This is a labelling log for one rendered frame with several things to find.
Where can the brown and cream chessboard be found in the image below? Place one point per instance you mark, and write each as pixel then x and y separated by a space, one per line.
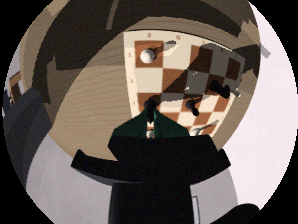
pixel 183 67

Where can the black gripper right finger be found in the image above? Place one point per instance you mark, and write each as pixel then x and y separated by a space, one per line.
pixel 167 127

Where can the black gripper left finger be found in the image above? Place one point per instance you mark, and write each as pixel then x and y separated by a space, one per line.
pixel 133 127

